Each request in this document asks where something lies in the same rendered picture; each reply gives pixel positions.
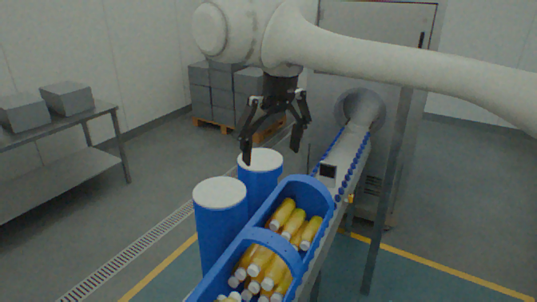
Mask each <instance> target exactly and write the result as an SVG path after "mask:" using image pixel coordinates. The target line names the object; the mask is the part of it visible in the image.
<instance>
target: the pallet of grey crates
mask: <svg viewBox="0 0 537 302"><path fill-rule="evenodd" d="M206 59H207V60H203V61H200V62H195V63H193V64H190V66H187V68H189V71H188V75H189V82H190V83H189V92H191V94H190V99H192V105H191V106H192V107H193V122H192V123H193V125H195V126H197V127H198V126H200V125H203V124H204V123H206V122H208V123H213V124H215V125H220V126H221V133H223V134H228V133H231V132H232V131H233V130H234V129H235V127H236V125H237V122H238V121H239V118H240V116H241V114H242V112H244V110H245V107H246V105H247V101H248V96H249V95H253V96H254V97H260V96H261V94H262V78H263V70H262V68H261V67H259V66H243V65H239V64H237V63H236V64H226V63H221V62H216V61H214V60H212V59H210V58H208V57H206ZM285 114H286V110H285V111H284V112H283V113H275V114H271V115H270V116H269V117H267V118H265V121H264V122H263V123H262V125H261V126H260V127H259V129H257V130H256V131H255V133H254V134H253V142H254V143H257V144H260V143H261V142H262V141H264V140H265V139H266V138H268V137H269V136H271V134H272V133H275V132H276V131H277V130H278V129H280V128H281V127H282V126H284V125H286V115H285Z"/></svg>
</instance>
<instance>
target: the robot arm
mask: <svg viewBox="0 0 537 302"><path fill-rule="evenodd" d="M317 6H318V0H201V1H200V2H199V3H198V5H197V6H196V7H195V12H194V14H193V20H192V32H193V38H194V40H195V42H196V44H197V47H198V49H199V50H200V51H201V52H202V53H203V54H204V55H205V56H206V57H208V58H210V59H212V60H214V61H216V62H221V63H226V64H236V63H237V64H239V65H243V66H259V67H261V68H262V70H263V78H262V94H261V96H260V97H254V96H253V95H249V96H248V101H247V105H246V107H245V110H244V112H242V114H241V116H240V118H239V121H238V122H237V125H236V127H235V129H234V130H233V136H234V137H235V138H236V139H237V140H238V141H240V150H241V152H242V154H241V160H242V161H243V162H244V163H245V164H246V165H247V166H250V165H251V156H252V145H253V141H252V140H251V139H250V138H251V137H252V136H253V134H254V133H255V131H256V130H257V129H259V127H260V126H261V125H262V123H263V122H264V121H265V118H267V117H269V116H270V115H271V114H275V113H283V112H284V111H285V110H287V112H288V113H289V115H291V116H292V118H293V119H294V121H295V122H296V123H295V124H293V126H292V136H291V141H290V142H289V148H291V149H292V150H293V152H294V153H298V152H299V146H300V139H301V138H302V136H303V130H304V129H307V128H308V126H307V125H311V124H312V118H311V114H310V112H309V108H308V103H307V91H304V90H302V89H301V88H300V87H298V88H297V83H298V78H299V74H301V73H302V72H303V68H304V66H305V67H308V68H312V70H318V71H321V72H325V73H330V74H336V75H340V76H345V77H354V78H359V79H364V80H369V81H373V82H378V83H383V84H389V85H397V86H402V87H407V88H413V89H421V90H426V91H431V93H438V94H443V95H447V96H450V97H457V98H460V99H463V100H465V101H469V102H471V103H474V104H476V105H479V107H481V108H483V109H486V110H488V111H489V112H491V113H493V114H495V115H497V116H499V117H501V118H502V119H504V120H505V121H508V122H510V123H511V124H513V125H515V126H516V127H518V128H519V129H521V130H522V131H524V132H525V133H527V134H528V135H530V136H531V137H533V138H534V139H536V140H537V74H536V73H532V72H527V71H522V70H515V69H511V67H507V66H501V65H496V64H493V63H489V62H482V61H479V60H475V59H471V58H464V57H463V56H459V55H455V54H446V53H441V52H435V51H430V50H420V49H417V48H414V47H408V46H398V45H392V44H387V43H381V42H371V41H365V40H364V39H359V38H352V37H347V36H344V35H340V34H335V33H332V32H328V31H326V30H322V29H320V28H318V27H316V26H315V25H314V24H315V20H316V12H317ZM295 98H296V100H297V104H298V107H299V110H300V114H301V117H302V118H301V117H300V115H299V114H298V113H297V111H296V109H295V108H294V106H293V105H292V101H293V100H294V99H295ZM261 102H262V103H261ZM260 103H261V105H260ZM264 108H265V109H266V110H267V111H266V112H265V111H264ZM256 110H257V111H256Z"/></svg>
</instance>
